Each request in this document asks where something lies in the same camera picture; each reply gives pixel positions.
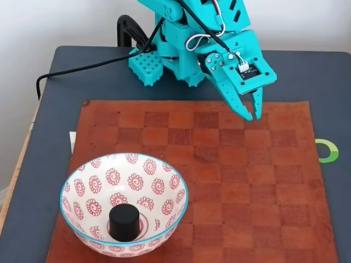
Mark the black cylinder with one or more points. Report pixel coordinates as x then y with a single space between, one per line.
124 222

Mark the brown leather chessboard mat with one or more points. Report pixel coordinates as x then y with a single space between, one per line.
233 191

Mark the black table clamp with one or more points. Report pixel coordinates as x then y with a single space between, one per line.
129 27

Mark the white bowl with red flowers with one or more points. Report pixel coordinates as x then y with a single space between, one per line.
123 186

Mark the white paper piece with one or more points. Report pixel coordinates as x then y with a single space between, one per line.
73 139

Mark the light wooden furniture edge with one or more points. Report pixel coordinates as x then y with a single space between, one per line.
19 170

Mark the turquoise gripper camera mount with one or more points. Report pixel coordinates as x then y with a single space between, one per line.
264 74

